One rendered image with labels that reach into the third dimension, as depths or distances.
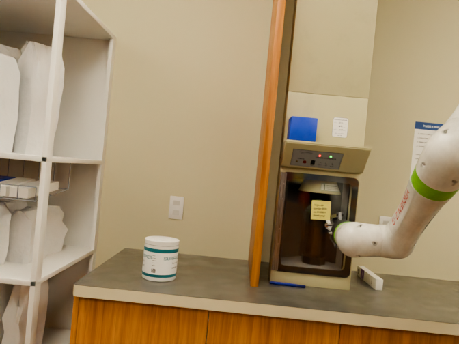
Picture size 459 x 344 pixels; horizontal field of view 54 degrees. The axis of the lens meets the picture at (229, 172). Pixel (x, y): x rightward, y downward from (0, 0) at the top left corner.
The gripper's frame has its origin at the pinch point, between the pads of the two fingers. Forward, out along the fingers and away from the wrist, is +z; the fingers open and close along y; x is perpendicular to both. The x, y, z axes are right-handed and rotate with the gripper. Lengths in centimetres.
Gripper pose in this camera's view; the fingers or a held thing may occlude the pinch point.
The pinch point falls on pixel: (331, 225)
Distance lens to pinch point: 179.1
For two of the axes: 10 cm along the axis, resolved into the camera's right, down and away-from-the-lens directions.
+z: 0.2, -0.1, 10.0
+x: -10.0, -0.6, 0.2
